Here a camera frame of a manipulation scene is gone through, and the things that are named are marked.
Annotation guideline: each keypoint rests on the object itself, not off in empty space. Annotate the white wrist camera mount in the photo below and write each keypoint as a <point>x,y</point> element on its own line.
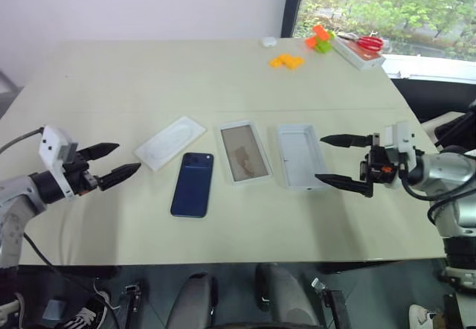
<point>52,146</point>
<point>403,135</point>

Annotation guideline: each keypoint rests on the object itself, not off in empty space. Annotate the black metal bracket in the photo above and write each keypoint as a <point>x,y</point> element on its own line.
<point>332,303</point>
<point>132,299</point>

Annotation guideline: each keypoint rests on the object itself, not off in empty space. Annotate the dark blue smartphone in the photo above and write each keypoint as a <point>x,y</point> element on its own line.
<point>191,187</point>

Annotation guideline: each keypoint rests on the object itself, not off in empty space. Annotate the white moulded tray insert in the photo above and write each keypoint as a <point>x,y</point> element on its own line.
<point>167,141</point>

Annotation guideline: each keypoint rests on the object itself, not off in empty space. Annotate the orange toy brick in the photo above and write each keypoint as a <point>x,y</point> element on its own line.
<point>320,33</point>

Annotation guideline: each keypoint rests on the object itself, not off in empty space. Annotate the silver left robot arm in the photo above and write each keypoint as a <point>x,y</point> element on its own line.
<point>15,195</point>

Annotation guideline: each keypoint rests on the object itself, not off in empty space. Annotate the white window sill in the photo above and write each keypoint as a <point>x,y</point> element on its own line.
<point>427,66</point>

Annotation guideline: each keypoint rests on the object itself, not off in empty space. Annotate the white tray with insert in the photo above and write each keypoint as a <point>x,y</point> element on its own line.
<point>243,154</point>

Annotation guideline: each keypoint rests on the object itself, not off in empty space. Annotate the white box with orange face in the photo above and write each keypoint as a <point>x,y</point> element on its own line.
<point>357,58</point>

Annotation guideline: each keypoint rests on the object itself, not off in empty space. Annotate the grey rounded shape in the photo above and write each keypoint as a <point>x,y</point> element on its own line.
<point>282,295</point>
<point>195,303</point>

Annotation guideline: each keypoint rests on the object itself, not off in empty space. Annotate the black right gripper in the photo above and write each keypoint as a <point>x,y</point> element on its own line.
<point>377,167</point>

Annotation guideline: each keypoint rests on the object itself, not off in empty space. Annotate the black sneaker with white laces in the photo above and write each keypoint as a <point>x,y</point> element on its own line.
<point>89,312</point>

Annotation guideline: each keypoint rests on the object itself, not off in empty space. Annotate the green toy brick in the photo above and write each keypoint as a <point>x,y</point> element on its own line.
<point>324,47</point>

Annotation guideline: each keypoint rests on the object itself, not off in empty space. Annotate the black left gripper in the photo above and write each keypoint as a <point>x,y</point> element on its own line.
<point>76,174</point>

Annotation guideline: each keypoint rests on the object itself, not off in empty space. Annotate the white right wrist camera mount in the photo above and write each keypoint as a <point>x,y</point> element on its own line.
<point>403,135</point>

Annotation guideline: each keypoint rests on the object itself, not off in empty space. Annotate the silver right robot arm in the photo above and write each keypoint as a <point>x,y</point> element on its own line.
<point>442,172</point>

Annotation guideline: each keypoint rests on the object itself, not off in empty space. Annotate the white phone box lid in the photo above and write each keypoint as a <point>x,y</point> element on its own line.
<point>301,154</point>

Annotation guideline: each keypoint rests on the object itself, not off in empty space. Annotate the black window frame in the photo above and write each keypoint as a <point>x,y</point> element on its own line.
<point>294,1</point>

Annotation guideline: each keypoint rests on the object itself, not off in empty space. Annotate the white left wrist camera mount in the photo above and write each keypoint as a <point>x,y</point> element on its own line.
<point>52,146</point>

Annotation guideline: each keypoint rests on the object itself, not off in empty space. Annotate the yellow toy brick cluster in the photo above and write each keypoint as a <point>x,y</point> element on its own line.
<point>287,62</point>

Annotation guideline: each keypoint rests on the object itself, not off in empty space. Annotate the white earbuds case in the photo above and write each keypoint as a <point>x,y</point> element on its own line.
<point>268,42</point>

